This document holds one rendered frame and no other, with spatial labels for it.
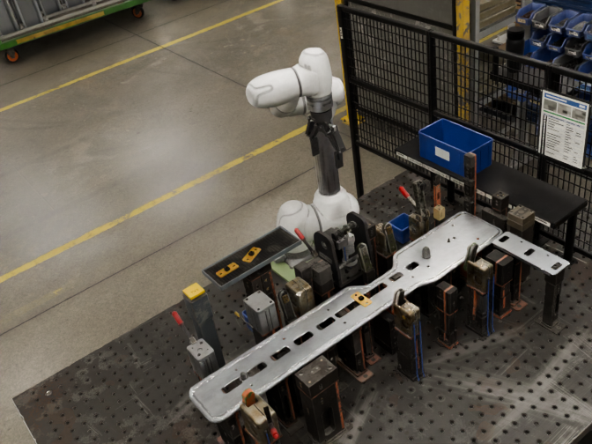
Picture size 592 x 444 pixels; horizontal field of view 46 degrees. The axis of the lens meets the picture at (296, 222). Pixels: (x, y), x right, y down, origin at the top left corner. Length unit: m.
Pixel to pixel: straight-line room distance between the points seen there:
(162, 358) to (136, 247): 1.99
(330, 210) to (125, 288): 1.83
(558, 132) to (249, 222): 2.48
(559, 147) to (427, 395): 1.13
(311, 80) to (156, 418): 1.39
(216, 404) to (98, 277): 2.52
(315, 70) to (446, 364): 1.21
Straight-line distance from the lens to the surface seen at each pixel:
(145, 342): 3.09
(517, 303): 3.00
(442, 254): 2.77
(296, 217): 3.11
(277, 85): 2.28
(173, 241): 4.82
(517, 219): 2.87
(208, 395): 2.38
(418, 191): 2.79
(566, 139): 2.97
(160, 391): 2.87
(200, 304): 2.53
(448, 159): 3.17
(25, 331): 4.56
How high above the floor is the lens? 2.76
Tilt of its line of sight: 36 degrees down
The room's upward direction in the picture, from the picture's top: 10 degrees counter-clockwise
